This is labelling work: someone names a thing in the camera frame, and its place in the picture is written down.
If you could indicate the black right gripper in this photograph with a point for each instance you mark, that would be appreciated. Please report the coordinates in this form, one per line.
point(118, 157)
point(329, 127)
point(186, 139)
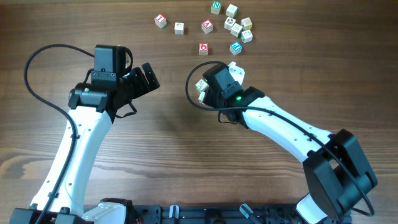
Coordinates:
point(209, 98)

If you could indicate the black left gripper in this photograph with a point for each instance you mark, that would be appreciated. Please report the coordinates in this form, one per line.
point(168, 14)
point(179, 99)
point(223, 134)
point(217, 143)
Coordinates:
point(144, 80)

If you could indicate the wooden block red side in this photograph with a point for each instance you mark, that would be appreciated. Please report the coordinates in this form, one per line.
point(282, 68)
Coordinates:
point(202, 97)

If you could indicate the green Z wooden block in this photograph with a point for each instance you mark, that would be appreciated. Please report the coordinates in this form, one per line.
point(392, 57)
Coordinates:
point(201, 86)

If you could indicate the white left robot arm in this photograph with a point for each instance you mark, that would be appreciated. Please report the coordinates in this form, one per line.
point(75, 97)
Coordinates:
point(93, 108)

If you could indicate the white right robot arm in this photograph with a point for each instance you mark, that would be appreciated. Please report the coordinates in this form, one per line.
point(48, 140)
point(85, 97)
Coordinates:
point(337, 172)

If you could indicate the red O letter block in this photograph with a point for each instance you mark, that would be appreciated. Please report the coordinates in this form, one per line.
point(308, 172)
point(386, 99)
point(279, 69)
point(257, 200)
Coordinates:
point(203, 48)

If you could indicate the light blue P block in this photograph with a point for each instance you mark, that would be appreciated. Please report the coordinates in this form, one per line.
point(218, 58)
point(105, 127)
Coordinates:
point(235, 48)

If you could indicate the wooden block number 2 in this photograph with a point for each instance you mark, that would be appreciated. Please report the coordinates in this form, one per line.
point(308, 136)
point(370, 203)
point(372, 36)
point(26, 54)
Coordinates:
point(179, 28)

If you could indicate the red I letter block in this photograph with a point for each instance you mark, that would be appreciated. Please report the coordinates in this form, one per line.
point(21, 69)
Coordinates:
point(160, 21)

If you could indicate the wooden block number 8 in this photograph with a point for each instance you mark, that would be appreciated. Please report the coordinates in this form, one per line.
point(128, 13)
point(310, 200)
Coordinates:
point(246, 36)

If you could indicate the wooden block green side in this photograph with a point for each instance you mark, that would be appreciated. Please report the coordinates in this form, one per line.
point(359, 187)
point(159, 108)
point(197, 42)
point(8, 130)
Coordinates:
point(236, 30)

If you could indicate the red A letter block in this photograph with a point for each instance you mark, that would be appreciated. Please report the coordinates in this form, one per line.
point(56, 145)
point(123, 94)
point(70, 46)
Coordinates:
point(207, 26)

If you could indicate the wooden block ladybug picture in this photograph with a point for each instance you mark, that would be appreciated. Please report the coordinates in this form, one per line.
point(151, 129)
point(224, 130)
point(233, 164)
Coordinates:
point(229, 23)

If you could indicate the yellow-sided wooden block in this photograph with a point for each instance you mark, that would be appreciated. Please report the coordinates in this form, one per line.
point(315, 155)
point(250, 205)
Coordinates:
point(246, 23)

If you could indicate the green-sided Z wooden block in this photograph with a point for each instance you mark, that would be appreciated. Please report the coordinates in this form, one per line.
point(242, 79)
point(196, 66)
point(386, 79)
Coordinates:
point(231, 11)

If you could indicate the green N letter block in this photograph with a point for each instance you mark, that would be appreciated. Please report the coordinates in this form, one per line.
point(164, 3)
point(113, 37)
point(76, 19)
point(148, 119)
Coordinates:
point(215, 7)

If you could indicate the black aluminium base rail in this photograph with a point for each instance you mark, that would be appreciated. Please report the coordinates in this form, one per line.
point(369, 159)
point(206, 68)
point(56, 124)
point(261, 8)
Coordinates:
point(269, 214)

